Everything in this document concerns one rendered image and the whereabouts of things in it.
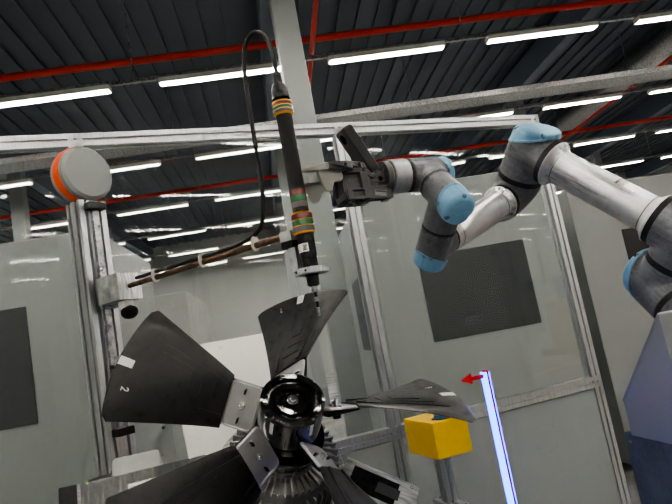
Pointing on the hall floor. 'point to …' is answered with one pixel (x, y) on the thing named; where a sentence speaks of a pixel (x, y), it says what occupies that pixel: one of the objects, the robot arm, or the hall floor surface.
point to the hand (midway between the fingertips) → (298, 174)
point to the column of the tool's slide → (96, 373)
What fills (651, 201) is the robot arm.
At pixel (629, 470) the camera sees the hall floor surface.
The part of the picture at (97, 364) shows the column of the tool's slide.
